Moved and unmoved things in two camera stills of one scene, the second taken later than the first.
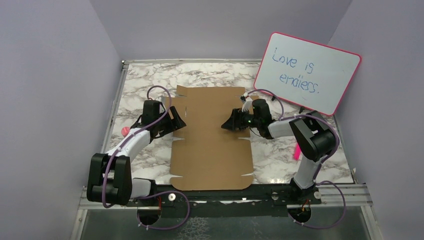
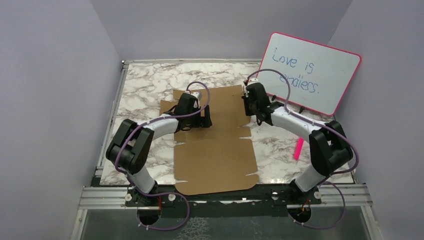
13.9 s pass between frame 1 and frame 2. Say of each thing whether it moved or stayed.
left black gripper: moved
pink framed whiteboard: stayed
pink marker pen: stayed
